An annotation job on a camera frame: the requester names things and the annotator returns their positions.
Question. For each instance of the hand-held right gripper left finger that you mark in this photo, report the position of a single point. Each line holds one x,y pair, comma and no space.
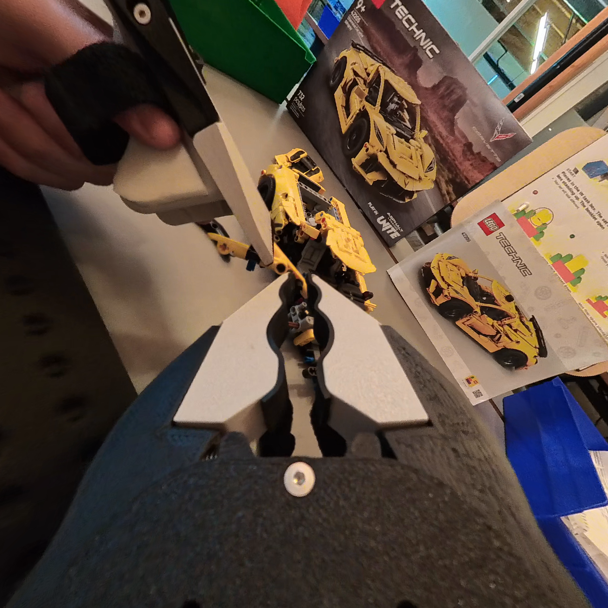
228,375

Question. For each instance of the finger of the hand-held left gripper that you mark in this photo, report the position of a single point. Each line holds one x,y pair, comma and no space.
228,180

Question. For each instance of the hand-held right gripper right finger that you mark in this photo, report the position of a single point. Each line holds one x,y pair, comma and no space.
370,375

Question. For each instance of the yellow toy brick car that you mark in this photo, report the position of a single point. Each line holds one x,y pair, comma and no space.
342,242

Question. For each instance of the person's left hand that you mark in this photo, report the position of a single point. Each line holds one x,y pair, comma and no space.
23,118

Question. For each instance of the instruction booklet with yellow car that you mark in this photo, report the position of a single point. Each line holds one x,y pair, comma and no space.
427,332

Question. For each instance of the green plastic bin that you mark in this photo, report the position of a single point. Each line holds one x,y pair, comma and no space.
247,42

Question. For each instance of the red plastic bin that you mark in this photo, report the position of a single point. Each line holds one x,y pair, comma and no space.
292,9

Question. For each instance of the blue plastic bin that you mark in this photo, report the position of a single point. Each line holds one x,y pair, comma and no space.
546,451

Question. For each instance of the toy car set box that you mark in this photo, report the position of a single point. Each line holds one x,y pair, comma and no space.
451,95

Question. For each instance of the colourful brick instruction sheet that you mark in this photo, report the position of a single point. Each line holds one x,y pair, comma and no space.
570,213

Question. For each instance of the white printed paper sheets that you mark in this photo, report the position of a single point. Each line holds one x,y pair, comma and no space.
596,498

